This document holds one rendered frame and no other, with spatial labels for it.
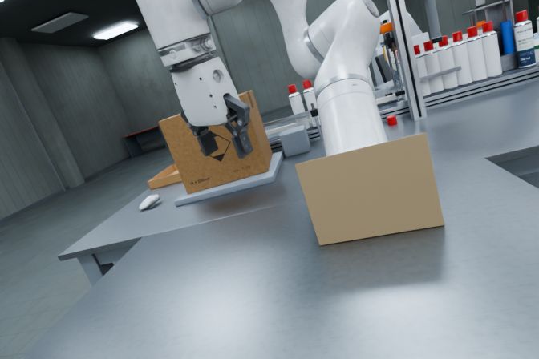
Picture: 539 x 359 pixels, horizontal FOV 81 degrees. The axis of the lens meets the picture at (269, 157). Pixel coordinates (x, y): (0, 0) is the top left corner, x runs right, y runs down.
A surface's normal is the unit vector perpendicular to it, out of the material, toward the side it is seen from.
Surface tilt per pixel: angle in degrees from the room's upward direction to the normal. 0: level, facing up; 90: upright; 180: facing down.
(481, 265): 0
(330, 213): 90
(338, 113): 48
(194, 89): 98
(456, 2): 90
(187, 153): 90
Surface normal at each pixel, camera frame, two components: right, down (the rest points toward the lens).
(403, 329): -0.30, -0.92
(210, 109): -0.51, 0.52
